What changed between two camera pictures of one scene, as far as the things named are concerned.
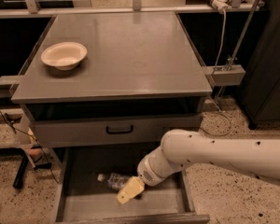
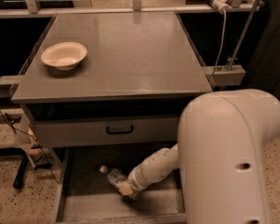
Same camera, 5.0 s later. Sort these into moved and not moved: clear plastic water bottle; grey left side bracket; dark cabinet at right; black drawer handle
Moved: clear plastic water bottle
Not moved: dark cabinet at right; black drawer handle; grey left side bracket
